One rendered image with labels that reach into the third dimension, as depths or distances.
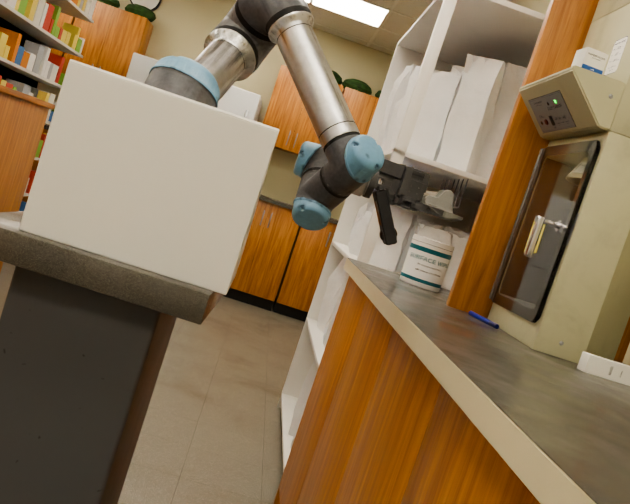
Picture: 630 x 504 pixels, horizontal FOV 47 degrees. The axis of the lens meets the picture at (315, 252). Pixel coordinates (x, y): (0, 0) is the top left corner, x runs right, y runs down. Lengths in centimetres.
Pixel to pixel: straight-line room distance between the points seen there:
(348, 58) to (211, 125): 623
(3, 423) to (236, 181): 45
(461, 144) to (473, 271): 101
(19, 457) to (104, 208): 36
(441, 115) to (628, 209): 142
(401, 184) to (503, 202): 48
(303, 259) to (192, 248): 556
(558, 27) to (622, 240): 63
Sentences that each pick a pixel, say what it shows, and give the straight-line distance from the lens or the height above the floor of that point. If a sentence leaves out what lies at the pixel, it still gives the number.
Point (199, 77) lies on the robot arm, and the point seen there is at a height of 121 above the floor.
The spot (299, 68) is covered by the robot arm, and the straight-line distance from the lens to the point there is 139.
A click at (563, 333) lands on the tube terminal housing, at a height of 99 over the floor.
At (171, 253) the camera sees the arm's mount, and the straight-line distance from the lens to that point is 93.
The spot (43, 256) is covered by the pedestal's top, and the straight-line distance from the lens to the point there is 94.
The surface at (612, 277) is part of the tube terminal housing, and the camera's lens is 160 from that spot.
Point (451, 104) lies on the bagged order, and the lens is 291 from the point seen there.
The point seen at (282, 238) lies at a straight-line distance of 646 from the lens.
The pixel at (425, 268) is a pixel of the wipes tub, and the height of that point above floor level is 100.
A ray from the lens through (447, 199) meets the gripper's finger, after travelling 150.
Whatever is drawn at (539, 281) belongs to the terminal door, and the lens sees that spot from 160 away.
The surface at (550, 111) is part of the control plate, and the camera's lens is 174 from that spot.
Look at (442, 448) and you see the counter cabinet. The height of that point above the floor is 82.
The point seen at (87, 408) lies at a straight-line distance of 102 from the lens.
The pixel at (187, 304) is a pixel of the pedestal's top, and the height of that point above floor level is 92.
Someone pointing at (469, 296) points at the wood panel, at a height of 98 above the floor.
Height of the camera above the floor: 109
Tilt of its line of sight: 4 degrees down
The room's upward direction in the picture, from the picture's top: 18 degrees clockwise
